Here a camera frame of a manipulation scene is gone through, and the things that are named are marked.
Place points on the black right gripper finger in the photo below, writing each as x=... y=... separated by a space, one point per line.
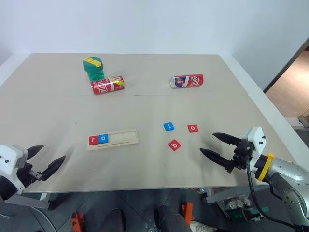
x=217 y=158
x=228 y=139

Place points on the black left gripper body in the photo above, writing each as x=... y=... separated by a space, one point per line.
x=24 y=172

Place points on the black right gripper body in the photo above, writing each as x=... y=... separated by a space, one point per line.
x=242 y=154

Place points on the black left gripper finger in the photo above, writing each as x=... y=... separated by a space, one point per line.
x=33 y=151
x=53 y=166

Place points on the red letter tile o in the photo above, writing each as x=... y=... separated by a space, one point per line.
x=193 y=128

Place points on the red letter tile b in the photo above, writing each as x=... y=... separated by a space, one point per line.
x=174 y=145

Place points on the blue letter tile t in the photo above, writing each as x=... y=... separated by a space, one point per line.
x=169 y=126

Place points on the wooden letter tray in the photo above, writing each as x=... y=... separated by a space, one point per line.
x=123 y=137

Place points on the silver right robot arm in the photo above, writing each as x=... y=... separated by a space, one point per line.
x=287 y=178

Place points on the red letter tile r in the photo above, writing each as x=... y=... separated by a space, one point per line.
x=93 y=140

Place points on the blue letter tile o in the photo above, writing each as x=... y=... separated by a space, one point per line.
x=103 y=139

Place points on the yellow band on right wrist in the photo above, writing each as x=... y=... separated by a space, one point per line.
x=264 y=168

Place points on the clutter shelf under table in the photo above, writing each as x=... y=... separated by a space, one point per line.
x=229 y=200

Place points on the orange black tool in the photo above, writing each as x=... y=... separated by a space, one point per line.
x=187 y=212
x=77 y=221

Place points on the small green box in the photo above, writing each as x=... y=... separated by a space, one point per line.
x=236 y=215

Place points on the red can with blue emblem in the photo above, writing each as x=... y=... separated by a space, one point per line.
x=188 y=81

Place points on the white shoe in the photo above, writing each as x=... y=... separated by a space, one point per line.
x=202 y=227

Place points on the cardboard box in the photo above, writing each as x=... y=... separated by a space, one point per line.
x=304 y=120

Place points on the dark rounded shape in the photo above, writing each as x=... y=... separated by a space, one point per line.
x=113 y=221
x=171 y=218

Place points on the red can with yellow stripe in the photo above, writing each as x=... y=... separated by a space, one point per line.
x=106 y=85

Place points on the green canister with yellow lid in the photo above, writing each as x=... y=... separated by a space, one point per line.
x=94 y=68

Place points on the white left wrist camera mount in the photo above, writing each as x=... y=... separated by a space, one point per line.
x=9 y=159

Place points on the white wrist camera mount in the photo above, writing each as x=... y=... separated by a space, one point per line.
x=257 y=137
x=9 y=159

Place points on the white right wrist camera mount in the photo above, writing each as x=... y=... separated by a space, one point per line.
x=257 y=137

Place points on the grey metal table bracket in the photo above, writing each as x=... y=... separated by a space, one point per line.
x=29 y=201

